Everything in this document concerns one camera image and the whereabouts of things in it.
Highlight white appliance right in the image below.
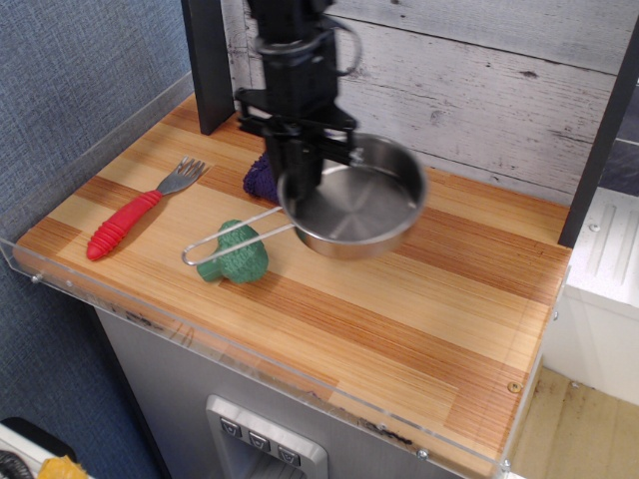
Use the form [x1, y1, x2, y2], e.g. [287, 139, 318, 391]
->
[542, 188, 638, 404]

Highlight green toy broccoli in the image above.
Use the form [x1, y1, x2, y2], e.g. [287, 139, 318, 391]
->
[197, 226, 269, 283]

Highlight yellow black object corner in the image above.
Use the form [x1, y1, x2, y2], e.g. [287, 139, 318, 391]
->
[1, 417, 91, 478]

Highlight black post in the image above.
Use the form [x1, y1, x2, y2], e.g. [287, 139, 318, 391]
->
[181, 0, 235, 135]
[558, 21, 638, 247]

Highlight black left post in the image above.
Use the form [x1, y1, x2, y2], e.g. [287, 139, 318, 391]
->
[181, 0, 235, 135]

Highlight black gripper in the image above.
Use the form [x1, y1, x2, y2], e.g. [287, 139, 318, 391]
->
[235, 49, 357, 200]

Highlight silver dispenser panel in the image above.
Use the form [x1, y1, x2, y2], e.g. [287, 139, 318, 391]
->
[206, 394, 328, 478]

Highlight stainless steel pan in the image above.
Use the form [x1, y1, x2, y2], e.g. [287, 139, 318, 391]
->
[182, 133, 428, 266]

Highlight red handled fork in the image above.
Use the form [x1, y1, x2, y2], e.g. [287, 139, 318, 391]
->
[86, 157, 207, 260]

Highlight purple folded cloth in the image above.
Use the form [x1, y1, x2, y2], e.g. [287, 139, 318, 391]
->
[243, 153, 279, 205]

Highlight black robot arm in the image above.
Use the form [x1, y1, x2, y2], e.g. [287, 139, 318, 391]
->
[235, 1, 357, 200]

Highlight clear acrylic guard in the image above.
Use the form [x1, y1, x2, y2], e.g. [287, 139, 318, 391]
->
[0, 69, 573, 479]

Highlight black right post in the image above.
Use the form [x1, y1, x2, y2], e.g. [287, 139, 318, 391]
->
[558, 21, 638, 247]

